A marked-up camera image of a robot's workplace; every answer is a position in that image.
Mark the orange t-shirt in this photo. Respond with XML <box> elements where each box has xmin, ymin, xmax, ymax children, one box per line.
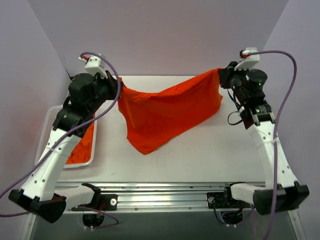
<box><xmin>66</xmin><ymin>122</ymin><xmax>95</xmax><ymax>166</ymax></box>
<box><xmin>117</xmin><ymin>69</ymin><xmax>223</xmax><ymax>155</ymax></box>

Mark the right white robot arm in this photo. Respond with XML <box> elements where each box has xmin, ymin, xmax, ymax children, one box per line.
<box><xmin>218</xmin><ymin>61</ymin><xmax>310</xmax><ymax>215</ymax></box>

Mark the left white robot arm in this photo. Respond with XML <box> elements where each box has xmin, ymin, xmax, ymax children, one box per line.
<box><xmin>8</xmin><ymin>71</ymin><xmax>123</xmax><ymax>223</ymax></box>

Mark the white plastic basket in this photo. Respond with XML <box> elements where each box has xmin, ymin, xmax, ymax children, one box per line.
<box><xmin>34</xmin><ymin>105</ymin><xmax>97</xmax><ymax>169</ymax></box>

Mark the orange t-shirt in basket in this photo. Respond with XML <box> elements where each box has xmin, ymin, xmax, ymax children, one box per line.
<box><xmin>66</xmin><ymin>122</ymin><xmax>95</xmax><ymax>166</ymax></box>

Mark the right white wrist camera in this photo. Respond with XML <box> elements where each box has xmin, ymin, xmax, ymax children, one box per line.
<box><xmin>234</xmin><ymin>47</ymin><xmax>260</xmax><ymax>71</ymax></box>

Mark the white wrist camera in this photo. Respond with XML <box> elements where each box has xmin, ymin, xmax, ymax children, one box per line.
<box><xmin>78</xmin><ymin>54</ymin><xmax>106</xmax><ymax>77</ymax></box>
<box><xmin>234</xmin><ymin>47</ymin><xmax>260</xmax><ymax>71</ymax></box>

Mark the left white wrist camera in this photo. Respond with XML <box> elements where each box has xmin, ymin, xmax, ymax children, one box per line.
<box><xmin>78</xmin><ymin>54</ymin><xmax>106</xmax><ymax>77</ymax></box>

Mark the right black thin cable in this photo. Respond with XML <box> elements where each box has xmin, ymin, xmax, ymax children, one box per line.
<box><xmin>226</xmin><ymin>88</ymin><xmax>246</xmax><ymax>126</ymax></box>

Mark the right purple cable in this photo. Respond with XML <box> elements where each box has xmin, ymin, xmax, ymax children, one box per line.
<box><xmin>247</xmin><ymin>49</ymin><xmax>298</xmax><ymax>240</ymax></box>

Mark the purple cable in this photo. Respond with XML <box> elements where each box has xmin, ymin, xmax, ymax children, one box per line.
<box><xmin>247</xmin><ymin>49</ymin><xmax>298</xmax><ymax>240</ymax></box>
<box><xmin>0</xmin><ymin>51</ymin><xmax>122</xmax><ymax>229</ymax></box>

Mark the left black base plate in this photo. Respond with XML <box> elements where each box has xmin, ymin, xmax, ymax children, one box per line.
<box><xmin>80</xmin><ymin>194</ymin><xmax>118</xmax><ymax>211</ymax></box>

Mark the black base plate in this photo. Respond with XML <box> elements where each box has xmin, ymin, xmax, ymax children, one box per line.
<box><xmin>206</xmin><ymin>192</ymin><xmax>250</xmax><ymax>209</ymax></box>
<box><xmin>80</xmin><ymin>194</ymin><xmax>118</xmax><ymax>211</ymax></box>

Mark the aluminium front rail frame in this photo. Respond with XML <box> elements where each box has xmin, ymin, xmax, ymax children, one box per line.
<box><xmin>55</xmin><ymin>182</ymin><xmax>264</xmax><ymax>214</ymax></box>

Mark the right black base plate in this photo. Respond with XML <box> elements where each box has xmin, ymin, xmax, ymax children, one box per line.
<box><xmin>206</xmin><ymin>192</ymin><xmax>250</xmax><ymax>209</ymax></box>

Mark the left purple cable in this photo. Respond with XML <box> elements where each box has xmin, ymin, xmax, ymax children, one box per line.
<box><xmin>0</xmin><ymin>51</ymin><xmax>122</xmax><ymax>229</ymax></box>

